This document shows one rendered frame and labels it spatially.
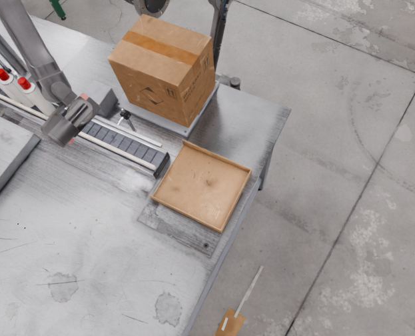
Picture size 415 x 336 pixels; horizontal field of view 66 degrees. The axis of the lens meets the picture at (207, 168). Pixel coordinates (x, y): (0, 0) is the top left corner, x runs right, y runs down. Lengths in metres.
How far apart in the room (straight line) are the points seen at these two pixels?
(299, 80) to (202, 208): 1.62
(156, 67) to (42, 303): 0.90
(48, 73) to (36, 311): 0.81
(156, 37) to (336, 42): 1.88
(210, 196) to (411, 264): 1.38
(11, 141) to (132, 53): 0.64
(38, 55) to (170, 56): 0.49
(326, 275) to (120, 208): 1.27
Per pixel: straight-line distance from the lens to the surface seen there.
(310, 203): 2.12
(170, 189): 1.24
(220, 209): 1.19
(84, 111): 0.87
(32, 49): 0.87
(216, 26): 1.86
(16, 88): 1.51
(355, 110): 2.52
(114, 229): 1.25
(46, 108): 1.48
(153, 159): 1.25
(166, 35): 1.27
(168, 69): 1.16
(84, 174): 1.38
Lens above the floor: 1.97
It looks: 65 degrees down
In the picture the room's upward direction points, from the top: 11 degrees counter-clockwise
